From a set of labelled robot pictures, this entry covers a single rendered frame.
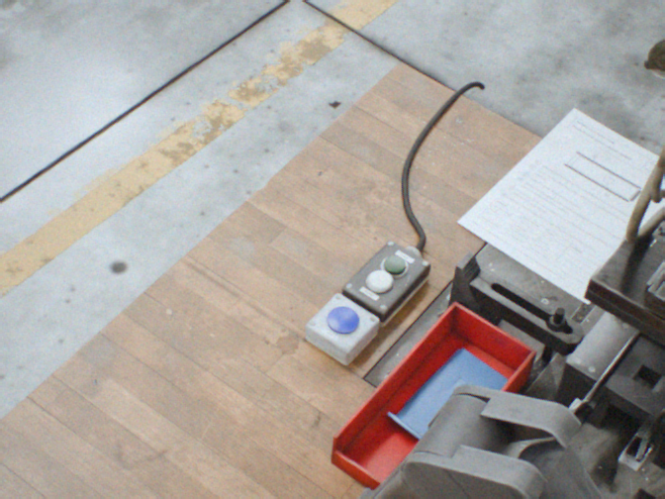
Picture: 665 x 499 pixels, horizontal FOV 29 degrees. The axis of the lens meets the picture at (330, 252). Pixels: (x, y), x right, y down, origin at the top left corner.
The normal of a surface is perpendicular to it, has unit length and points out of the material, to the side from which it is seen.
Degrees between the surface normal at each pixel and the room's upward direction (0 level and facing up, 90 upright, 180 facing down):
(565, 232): 1
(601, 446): 0
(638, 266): 0
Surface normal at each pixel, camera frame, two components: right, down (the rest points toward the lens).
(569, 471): 0.58, -0.22
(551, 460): -0.63, -0.74
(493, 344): -0.60, 0.60
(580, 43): 0.05, -0.63
